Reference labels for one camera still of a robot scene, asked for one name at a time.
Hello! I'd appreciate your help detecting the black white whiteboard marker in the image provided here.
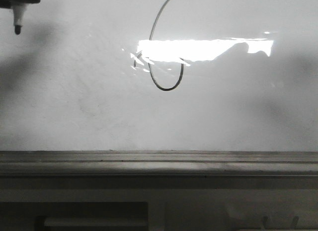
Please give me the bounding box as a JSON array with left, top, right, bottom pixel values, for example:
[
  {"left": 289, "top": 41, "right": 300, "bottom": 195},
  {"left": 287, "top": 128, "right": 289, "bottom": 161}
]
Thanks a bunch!
[{"left": 11, "top": 2, "right": 27, "bottom": 35}]

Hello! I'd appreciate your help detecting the white glossy whiteboard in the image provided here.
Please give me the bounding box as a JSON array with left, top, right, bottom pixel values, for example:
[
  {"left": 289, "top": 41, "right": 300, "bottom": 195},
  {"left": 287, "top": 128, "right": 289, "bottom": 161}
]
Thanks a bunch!
[{"left": 0, "top": 0, "right": 318, "bottom": 151}]

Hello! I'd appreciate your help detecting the grey aluminium whiteboard tray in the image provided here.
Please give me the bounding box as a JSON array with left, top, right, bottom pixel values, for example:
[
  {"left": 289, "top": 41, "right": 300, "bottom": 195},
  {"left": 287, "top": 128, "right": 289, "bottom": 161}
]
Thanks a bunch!
[{"left": 0, "top": 151, "right": 318, "bottom": 176}]

